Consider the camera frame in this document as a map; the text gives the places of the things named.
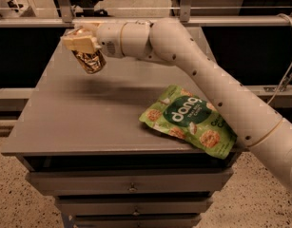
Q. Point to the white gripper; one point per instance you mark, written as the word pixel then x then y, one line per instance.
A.
pixel 107 38

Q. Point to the orange soda can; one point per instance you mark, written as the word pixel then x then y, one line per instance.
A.
pixel 91 63

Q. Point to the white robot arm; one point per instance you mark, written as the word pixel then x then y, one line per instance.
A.
pixel 260 128

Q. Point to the grey drawer cabinet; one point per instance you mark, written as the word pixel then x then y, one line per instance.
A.
pixel 82 142

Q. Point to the green dang chips bag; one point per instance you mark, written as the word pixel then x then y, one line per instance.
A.
pixel 180 114

